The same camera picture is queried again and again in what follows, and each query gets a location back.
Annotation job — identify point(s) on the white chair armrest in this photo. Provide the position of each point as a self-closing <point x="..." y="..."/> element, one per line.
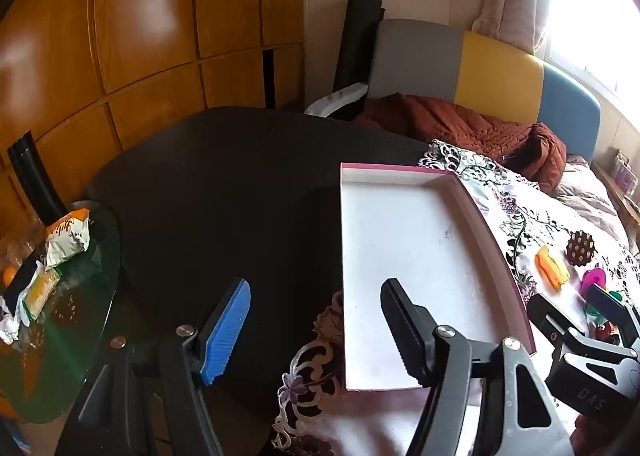
<point x="335" y="99"/>

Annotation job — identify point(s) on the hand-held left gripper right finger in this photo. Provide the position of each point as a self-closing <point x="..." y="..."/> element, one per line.
<point x="412" y="336"/>

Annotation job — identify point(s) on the purple box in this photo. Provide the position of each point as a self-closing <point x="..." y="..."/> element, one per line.
<point x="625" y="176"/>

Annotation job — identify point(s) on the window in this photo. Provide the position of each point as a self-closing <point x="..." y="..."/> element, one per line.
<point x="590" y="11"/>

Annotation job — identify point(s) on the grey yellow blue headboard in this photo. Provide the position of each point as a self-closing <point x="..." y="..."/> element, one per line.
<point x="495" y="71"/>

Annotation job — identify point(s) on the orange fruit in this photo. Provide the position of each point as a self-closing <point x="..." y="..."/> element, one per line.
<point x="9" y="276"/>

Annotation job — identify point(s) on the pink-rimmed white tray box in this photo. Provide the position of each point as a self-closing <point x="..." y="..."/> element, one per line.
<point x="425" y="246"/>

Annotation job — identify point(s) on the white embroidered floral tablecloth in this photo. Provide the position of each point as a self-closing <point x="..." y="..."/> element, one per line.
<point x="550" y="216"/>

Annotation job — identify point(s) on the green glass side table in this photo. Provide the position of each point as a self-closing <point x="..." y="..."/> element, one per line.
<point x="65" y="326"/>

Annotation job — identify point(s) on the white orange snack bag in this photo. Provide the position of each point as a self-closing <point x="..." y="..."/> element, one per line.
<point x="65" y="236"/>

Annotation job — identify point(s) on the black box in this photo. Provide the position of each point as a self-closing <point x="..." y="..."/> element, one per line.
<point x="22" y="281"/>

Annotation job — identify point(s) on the magenta plastic lid toy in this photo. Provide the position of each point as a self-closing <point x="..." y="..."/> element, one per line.
<point x="592" y="281"/>

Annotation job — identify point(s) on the red plastic block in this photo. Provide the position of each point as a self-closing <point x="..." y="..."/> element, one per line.
<point x="606" y="331"/>

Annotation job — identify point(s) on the wooden bedside shelf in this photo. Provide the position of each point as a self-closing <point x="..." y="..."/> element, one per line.
<point x="627" y="211"/>

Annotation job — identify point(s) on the crumpled white tissue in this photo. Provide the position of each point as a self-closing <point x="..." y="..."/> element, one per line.
<point x="7" y="326"/>

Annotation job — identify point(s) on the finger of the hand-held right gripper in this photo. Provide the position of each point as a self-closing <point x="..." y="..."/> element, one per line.
<point x="612" y="308"/>
<point x="555" y="318"/>

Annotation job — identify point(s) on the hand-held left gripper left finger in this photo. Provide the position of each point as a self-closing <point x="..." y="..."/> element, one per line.
<point x="227" y="331"/>

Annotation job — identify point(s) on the white green plug-in device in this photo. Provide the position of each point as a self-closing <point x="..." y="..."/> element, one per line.
<point x="593" y="311"/>

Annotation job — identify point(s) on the brown studded ball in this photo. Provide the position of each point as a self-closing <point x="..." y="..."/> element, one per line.
<point x="580" y="248"/>

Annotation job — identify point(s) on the orange yellow plastic block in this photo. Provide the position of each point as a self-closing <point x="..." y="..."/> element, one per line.
<point x="550" y="266"/>

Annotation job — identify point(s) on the wooden wardrobe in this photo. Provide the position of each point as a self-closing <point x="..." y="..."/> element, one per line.
<point x="150" y="11"/>

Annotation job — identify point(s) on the yellow green packet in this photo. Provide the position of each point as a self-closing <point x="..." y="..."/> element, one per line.
<point x="40" y="291"/>

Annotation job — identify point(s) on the mauve pillow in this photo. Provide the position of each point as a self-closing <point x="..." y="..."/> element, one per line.
<point x="590" y="196"/>

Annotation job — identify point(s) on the rust brown quilted jacket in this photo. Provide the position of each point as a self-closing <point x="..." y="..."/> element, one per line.
<point x="450" y="126"/>

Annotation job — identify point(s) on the black rolled mat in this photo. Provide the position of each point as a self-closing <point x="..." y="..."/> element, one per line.
<point x="355" y="46"/>

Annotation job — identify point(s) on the black chair frame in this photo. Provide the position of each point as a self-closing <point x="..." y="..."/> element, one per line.
<point x="32" y="176"/>

